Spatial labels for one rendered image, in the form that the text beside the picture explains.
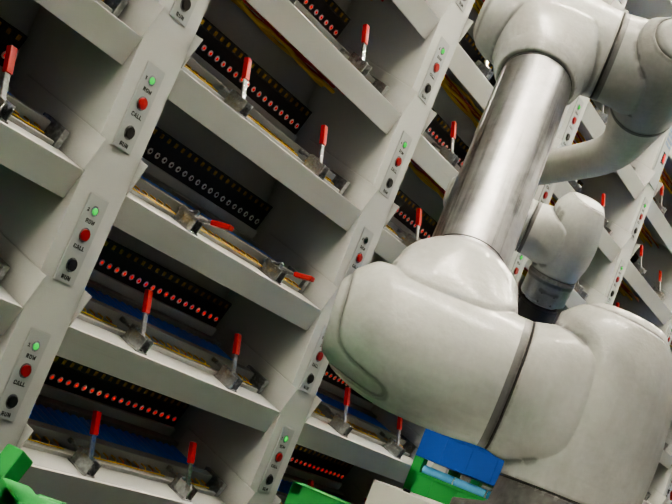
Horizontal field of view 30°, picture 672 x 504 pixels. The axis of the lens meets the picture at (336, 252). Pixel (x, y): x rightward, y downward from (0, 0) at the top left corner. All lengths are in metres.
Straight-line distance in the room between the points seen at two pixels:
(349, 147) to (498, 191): 0.80
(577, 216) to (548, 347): 0.93
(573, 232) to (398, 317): 0.97
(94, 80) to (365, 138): 0.73
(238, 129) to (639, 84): 0.59
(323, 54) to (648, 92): 0.54
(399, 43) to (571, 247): 0.49
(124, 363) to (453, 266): 0.61
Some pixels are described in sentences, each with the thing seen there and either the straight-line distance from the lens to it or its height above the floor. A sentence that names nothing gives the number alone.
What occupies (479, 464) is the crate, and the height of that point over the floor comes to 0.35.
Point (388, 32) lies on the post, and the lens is 2.38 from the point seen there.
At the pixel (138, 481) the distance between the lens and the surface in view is 2.02.
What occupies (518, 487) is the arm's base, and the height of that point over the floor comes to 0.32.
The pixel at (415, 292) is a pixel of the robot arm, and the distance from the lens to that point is 1.37.
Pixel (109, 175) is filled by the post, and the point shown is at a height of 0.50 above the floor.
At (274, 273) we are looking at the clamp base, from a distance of 2.09.
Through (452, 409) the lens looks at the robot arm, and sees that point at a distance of 1.37.
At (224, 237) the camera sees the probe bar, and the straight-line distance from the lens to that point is 2.01.
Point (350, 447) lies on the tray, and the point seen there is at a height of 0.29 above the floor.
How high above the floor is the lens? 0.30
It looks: 8 degrees up
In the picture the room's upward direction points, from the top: 22 degrees clockwise
